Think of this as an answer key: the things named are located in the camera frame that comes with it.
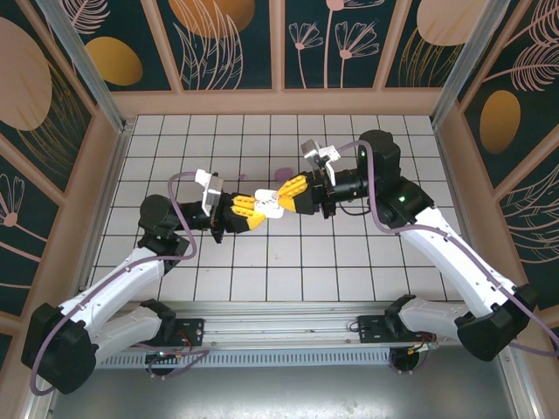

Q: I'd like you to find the white earbud charging case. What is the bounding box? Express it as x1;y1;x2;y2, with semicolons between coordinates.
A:
254;188;286;219

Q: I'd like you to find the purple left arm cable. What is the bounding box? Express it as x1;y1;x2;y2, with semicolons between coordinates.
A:
29;171;211;395

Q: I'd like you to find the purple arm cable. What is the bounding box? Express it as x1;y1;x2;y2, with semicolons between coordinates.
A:
29;171;211;395
334;140;559;355

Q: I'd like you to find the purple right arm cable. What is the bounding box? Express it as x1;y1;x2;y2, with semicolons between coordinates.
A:
334;140;559;355

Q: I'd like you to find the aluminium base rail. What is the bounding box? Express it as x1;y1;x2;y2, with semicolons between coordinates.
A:
124;299;442;350

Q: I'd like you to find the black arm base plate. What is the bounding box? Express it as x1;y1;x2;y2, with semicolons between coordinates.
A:
355;316;392;346
172;318;206;346

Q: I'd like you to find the aluminium corner post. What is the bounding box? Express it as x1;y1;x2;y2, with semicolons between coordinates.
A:
34;0;132;134
430;0;523;130

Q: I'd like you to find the grey perforated cable tray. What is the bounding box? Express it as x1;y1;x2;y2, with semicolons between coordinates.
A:
93;348;394;370

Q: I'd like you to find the black round cable port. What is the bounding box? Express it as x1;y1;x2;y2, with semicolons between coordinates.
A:
145;351;178;381
390;342;433;376

